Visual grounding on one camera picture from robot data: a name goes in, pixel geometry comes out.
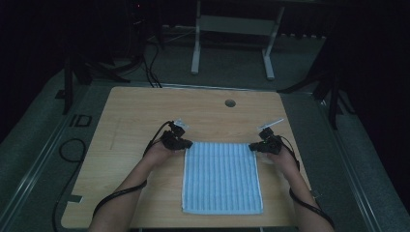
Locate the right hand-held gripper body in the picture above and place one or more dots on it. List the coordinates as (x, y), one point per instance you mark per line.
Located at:
(270, 140)

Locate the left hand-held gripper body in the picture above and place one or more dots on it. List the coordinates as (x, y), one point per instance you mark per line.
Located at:
(172, 137)

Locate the blue striped towel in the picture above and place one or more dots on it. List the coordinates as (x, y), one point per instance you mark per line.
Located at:
(222, 180)

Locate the person's right hand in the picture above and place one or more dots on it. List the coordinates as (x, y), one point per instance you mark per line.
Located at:
(282, 159)

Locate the person's left hand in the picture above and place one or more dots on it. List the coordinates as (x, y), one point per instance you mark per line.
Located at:
(158, 154)

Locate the black stand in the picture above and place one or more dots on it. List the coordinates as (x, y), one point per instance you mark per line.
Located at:
(83, 71)
(328, 93)

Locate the metal floor rail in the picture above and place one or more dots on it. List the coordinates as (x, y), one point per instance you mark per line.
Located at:
(351, 161)
(35, 174)

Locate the white desk frame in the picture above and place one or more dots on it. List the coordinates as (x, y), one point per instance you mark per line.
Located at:
(237, 25)

